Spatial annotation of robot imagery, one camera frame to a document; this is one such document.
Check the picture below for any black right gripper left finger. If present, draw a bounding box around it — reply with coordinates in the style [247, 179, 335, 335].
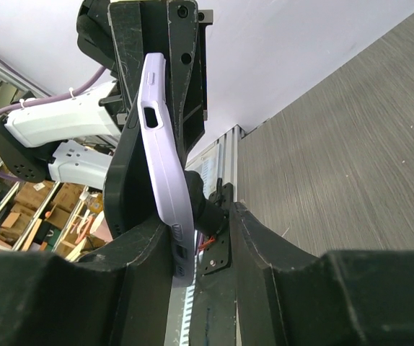
[0, 219, 172, 345]

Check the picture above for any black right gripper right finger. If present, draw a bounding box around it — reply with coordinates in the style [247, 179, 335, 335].
[230, 203, 414, 345]

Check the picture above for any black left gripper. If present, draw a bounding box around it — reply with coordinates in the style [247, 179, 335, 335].
[76, 1, 213, 166]

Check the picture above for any black bare phone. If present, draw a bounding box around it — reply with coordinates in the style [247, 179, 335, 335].
[103, 92, 156, 239]

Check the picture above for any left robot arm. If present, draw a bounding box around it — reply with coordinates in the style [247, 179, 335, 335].
[0, 1, 213, 195]

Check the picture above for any slotted cable duct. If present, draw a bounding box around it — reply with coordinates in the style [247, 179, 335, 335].
[179, 283, 195, 346]

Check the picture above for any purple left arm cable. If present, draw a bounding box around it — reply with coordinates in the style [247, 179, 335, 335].
[0, 43, 107, 181]

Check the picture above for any aluminium front rail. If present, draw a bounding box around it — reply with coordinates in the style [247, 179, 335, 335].
[186, 125, 245, 195]

